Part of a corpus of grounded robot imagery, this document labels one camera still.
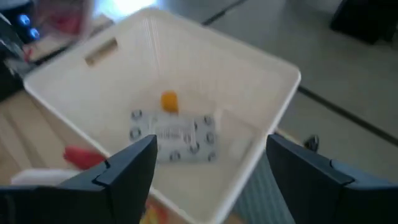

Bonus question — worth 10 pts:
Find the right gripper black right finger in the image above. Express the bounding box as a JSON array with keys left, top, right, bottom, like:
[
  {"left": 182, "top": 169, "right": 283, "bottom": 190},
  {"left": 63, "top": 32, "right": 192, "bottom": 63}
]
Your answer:
[{"left": 266, "top": 134, "right": 398, "bottom": 224}]

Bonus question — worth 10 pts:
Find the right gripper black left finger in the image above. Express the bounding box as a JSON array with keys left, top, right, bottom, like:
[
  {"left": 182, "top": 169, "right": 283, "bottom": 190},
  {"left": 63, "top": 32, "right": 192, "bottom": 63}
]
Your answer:
[{"left": 0, "top": 134, "right": 159, "bottom": 224}]

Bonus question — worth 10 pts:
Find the red bandage roll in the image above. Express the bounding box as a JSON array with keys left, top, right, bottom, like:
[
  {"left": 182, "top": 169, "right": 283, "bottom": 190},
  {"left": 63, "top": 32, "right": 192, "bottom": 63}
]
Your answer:
[{"left": 63, "top": 144, "right": 106, "bottom": 171}]

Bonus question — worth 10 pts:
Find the red cold flu medicine box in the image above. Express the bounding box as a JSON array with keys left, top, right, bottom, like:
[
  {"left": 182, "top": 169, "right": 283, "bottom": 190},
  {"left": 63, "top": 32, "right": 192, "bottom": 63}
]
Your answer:
[{"left": 141, "top": 200, "right": 170, "bottom": 224}]

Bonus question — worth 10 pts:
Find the silver blister pill pack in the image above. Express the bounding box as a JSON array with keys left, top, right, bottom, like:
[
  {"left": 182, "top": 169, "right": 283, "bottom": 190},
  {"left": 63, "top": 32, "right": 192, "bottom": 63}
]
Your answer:
[{"left": 129, "top": 108, "right": 223, "bottom": 163}]

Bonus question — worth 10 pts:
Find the orange pill bottle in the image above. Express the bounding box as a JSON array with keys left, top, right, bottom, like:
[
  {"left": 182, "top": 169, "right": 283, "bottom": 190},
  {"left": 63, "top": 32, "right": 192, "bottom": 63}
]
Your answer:
[{"left": 160, "top": 90, "right": 180, "bottom": 114}]

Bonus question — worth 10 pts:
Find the white woven plastic basket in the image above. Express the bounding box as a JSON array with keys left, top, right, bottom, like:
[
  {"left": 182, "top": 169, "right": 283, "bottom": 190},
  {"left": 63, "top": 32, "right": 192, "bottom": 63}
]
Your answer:
[{"left": 23, "top": 7, "right": 302, "bottom": 224}]

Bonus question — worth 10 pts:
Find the black bulky object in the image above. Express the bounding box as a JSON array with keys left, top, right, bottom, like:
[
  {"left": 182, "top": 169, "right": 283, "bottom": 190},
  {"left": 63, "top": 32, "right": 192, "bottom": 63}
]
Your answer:
[{"left": 329, "top": 0, "right": 398, "bottom": 45}]

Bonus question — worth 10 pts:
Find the black device with blue lights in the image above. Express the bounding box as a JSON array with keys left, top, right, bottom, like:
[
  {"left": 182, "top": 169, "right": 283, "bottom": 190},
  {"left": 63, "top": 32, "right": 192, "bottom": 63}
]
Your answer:
[{"left": 12, "top": 9, "right": 43, "bottom": 43}]

